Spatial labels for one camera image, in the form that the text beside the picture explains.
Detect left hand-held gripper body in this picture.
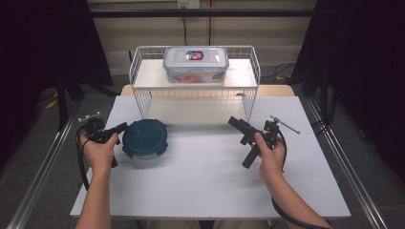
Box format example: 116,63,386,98
77,111,119,169

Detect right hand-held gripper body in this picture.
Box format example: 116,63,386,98
241,114,301,170

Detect dark teal container lid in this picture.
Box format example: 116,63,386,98
121,118,169,159

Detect white wire two-tier rack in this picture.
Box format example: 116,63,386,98
128,45,263,128

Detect clear rectangular food container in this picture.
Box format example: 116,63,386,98
161,45,230,85

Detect person's left hand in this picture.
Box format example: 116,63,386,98
78,131,119,175

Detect person's right hand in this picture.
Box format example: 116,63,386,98
253,131,287,185

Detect black metal stand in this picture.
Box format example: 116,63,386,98
55,71,85,130
319,68,330,123

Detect wooden table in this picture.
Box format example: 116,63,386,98
119,83,296,97

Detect yellow floor tape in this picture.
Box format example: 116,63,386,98
44,91,59,111

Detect black curtain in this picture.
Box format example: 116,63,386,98
290,0,405,179
0,0,113,170

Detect black horizontal bar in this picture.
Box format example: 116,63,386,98
90,9,317,19

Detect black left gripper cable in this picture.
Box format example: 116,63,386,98
75,124,93,193

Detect black floor cable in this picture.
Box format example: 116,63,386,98
260,62,298,81

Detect aluminium rail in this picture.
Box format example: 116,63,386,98
6,100,82,229
305,97,389,229

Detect thin brown wall cable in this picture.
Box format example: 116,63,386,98
207,0,212,48

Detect thin black wall cable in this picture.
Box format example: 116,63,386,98
181,8,188,48

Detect white wall outlet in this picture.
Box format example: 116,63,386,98
177,0,202,10

